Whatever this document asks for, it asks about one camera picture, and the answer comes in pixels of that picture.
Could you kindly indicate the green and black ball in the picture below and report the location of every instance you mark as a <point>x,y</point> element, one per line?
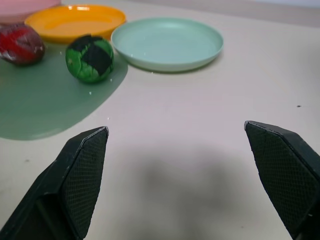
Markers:
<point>88,58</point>

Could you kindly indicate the light green plate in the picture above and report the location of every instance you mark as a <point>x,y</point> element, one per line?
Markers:
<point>170,42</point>

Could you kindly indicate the orange plate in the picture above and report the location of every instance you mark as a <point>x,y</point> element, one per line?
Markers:
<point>75,22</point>

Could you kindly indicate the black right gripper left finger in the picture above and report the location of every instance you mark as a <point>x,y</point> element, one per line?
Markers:
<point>75,180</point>

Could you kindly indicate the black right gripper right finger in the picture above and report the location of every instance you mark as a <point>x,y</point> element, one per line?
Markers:
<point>287,175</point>

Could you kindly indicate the green mat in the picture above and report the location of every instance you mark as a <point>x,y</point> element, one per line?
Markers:
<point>40,105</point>

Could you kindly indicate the pink plate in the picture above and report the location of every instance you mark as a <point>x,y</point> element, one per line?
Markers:
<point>22,10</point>

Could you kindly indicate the red and black ball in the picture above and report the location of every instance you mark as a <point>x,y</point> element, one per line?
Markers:
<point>20,45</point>

